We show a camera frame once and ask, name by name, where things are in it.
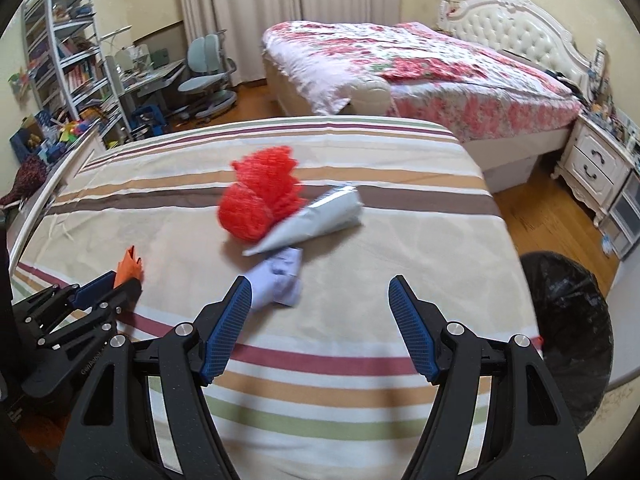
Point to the lavender paper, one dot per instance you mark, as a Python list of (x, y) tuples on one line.
[(277, 281)]

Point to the orange paper scrap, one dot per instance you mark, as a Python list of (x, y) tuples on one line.
[(127, 267)]

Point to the small blue white packet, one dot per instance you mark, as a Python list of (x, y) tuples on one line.
[(607, 245)]

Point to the plastic drawer unit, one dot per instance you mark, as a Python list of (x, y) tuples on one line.
[(627, 216)]

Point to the white bookshelf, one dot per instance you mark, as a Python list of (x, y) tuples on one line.
[(75, 60)]

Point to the beige curtains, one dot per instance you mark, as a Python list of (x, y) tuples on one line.
[(240, 10)]

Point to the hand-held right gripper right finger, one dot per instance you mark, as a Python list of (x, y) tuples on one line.
[(415, 332)]

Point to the grey plastic packet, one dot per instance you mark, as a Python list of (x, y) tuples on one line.
[(315, 220)]

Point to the white bed rail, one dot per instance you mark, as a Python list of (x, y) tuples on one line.
[(50, 181)]

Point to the blue crate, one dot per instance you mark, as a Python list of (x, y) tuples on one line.
[(149, 121)]

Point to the grey study desk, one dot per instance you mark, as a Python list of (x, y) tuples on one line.
[(160, 73)]

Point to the red foam fruit net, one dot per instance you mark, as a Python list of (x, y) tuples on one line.
[(250, 210)]

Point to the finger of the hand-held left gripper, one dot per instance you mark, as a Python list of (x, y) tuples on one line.
[(95, 289), (122, 300)]

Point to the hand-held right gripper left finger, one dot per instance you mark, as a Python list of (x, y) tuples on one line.
[(225, 332)]

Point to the pile of colourful toys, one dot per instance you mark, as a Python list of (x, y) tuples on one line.
[(55, 141)]

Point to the white nightstand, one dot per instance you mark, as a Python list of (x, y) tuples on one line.
[(590, 160)]

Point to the dark red fuzzy cloth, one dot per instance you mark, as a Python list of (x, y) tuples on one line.
[(25, 180)]

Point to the floral bed blanket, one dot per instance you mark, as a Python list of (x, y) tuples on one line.
[(400, 60)]

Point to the desk lamp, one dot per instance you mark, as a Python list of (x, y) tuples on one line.
[(116, 34)]

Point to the white tufted headboard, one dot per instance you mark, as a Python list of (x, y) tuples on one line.
[(520, 30)]

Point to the black bagged trash bin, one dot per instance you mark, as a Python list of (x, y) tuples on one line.
[(570, 320)]

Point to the grey blue desk chair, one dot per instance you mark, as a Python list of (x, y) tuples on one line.
[(205, 51)]

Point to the white storage box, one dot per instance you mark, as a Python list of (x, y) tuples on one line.
[(510, 175)]

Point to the nightstand clutter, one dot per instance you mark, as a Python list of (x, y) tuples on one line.
[(612, 110)]

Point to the striped bed sheet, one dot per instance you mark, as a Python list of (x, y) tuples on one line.
[(350, 260)]

